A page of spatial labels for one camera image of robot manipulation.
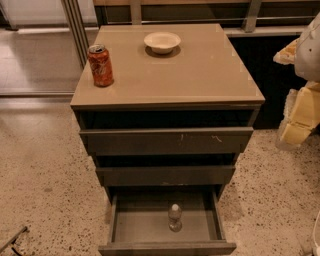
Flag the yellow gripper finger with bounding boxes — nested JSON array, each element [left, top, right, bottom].
[[279, 81, 320, 145], [273, 39, 297, 65]]

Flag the clear plastic water bottle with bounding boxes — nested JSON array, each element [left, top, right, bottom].
[[168, 204, 182, 232]]

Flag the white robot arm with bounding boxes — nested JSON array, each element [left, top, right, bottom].
[[273, 13, 320, 150]]

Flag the grey drawer cabinet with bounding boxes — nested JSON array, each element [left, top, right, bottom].
[[71, 24, 264, 196]]

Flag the grey top drawer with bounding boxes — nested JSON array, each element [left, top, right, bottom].
[[80, 127, 253, 156]]

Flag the grey drawer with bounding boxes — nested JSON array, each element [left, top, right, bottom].
[[99, 192, 236, 256], [80, 127, 253, 156], [96, 165, 235, 186]]

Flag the grey middle drawer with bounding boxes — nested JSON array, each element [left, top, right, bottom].
[[96, 165, 235, 186]]

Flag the grey bottom drawer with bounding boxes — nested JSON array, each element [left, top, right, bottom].
[[99, 192, 236, 256]]

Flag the white ceramic bowl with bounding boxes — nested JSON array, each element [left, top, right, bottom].
[[144, 32, 181, 54]]

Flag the orange soda can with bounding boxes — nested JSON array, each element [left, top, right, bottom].
[[87, 44, 114, 87]]

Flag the grey metal railing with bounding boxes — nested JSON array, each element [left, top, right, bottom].
[[60, 0, 320, 69]]

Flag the metal floor bracket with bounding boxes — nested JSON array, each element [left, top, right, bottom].
[[0, 226, 28, 253]]

